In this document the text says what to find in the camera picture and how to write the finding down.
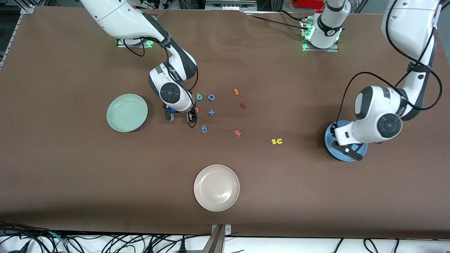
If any blue plate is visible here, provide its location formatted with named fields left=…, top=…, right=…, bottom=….
left=324, top=120, right=368, bottom=162

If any brown table mat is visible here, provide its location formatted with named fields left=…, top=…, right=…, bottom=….
left=0, top=5, right=450, bottom=240

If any light green plate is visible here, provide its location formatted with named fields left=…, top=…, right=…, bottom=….
left=107, top=93, right=148, bottom=133

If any beige plate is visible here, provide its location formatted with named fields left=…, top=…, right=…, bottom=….
left=193, top=164, right=240, bottom=212

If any aluminium profile beam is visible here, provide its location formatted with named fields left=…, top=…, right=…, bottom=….
left=201, top=225, right=225, bottom=253

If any red box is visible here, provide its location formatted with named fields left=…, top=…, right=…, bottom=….
left=296, top=0, right=326, bottom=9

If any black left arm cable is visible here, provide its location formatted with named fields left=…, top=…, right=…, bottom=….
left=336, top=11, right=443, bottom=124

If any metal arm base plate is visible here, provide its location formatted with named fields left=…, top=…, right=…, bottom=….
left=302, top=18, right=340, bottom=52
left=117, top=38, right=154, bottom=48

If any metal bracket with screw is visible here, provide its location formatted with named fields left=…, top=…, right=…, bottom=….
left=211, top=224, right=232, bottom=235

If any grey metal frame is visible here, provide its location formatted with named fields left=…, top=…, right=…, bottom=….
left=205, top=0, right=258, bottom=11

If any black cable on table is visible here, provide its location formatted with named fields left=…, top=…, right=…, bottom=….
left=243, top=10, right=308, bottom=32

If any teal floor cable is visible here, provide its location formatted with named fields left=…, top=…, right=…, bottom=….
left=49, top=231, right=68, bottom=245

